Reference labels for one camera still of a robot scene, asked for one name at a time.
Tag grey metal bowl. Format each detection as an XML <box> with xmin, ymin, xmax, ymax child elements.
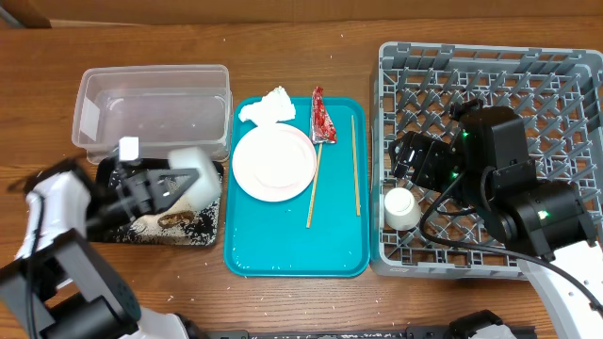
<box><xmin>168</xmin><ymin>147</ymin><xmax>221</xmax><ymax>210</ymax></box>

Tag rice and food leftovers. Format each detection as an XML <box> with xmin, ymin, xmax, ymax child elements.
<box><xmin>96</xmin><ymin>198</ymin><xmax>220</xmax><ymax>247</ymax></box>

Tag white cup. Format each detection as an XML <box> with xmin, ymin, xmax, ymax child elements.
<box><xmin>383</xmin><ymin>187</ymin><xmax>422</xmax><ymax>231</ymax></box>

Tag wooden chopstick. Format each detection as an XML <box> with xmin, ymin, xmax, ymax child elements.
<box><xmin>350</xmin><ymin>115</ymin><xmax>361</xmax><ymax>217</ymax></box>
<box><xmin>306</xmin><ymin>143</ymin><xmax>323</xmax><ymax>229</ymax></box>

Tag red snack wrapper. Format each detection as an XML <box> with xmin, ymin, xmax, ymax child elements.
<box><xmin>310</xmin><ymin>87</ymin><xmax>337</xmax><ymax>144</ymax></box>

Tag white napkin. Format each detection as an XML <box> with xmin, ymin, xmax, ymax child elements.
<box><xmin>238</xmin><ymin>86</ymin><xmax>296</xmax><ymax>126</ymax></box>

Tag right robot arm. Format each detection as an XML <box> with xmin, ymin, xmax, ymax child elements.
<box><xmin>388</xmin><ymin>99</ymin><xmax>602</xmax><ymax>338</ymax></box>

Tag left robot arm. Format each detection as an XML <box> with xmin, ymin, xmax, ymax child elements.
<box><xmin>1</xmin><ymin>158</ymin><xmax>207</xmax><ymax>338</ymax></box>

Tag black waste tray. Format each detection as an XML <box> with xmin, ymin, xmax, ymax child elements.
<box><xmin>89</xmin><ymin>159</ymin><xmax>220</xmax><ymax>247</ymax></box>

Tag grey dishwasher rack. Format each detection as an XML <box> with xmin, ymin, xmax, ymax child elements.
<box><xmin>369</xmin><ymin>41</ymin><xmax>602</xmax><ymax>280</ymax></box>

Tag clear plastic bin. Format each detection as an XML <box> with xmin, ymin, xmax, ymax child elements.
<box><xmin>72</xmin><ymin>64</ymin><xmax>233</xmax><ymax>164</ymax></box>

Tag teal serving tray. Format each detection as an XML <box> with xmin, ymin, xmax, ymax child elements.
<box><xmin>224</xmin><ymin>97</ymin><xmax>370</xmax><ymax>278</ymax></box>

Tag large pink plate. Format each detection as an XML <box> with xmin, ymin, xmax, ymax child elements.
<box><xmin>232</xmin><ymin>123</ymin><xmax>318</xmax><ymax>202</ymax></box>

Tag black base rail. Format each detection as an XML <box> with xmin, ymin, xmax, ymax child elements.
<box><xmin>207</xmin><ymin>310</ymin><xmax>538</xmax><ymax>339</ymax></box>

